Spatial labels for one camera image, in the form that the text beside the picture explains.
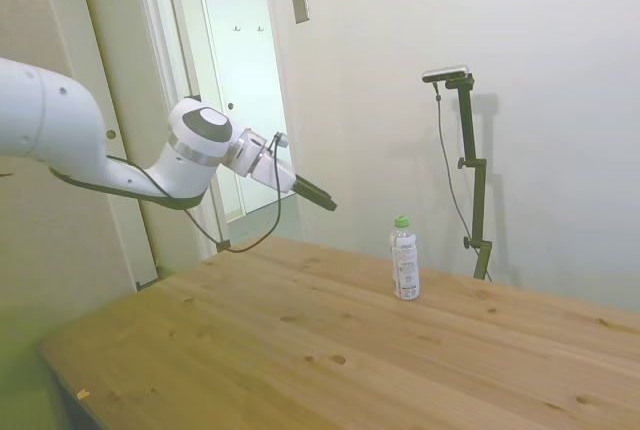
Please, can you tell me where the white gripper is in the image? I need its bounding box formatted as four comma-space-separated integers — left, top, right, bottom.
248, 146, 338, 212

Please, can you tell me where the clear bottle with green cap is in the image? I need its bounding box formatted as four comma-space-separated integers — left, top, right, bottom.
388, 214, 422, 302

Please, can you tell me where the black jointed camera stand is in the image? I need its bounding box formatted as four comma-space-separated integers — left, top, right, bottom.
444, 75, 494, 281

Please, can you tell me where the white hallway door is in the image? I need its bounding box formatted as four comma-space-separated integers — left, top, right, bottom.
197, 0, 297, 217

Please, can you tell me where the beige door panel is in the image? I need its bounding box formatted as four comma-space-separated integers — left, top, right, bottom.
74, 0, 174, 292

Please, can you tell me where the grey camera on stand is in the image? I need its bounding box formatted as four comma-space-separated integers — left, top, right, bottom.
422, 64, 471, 84

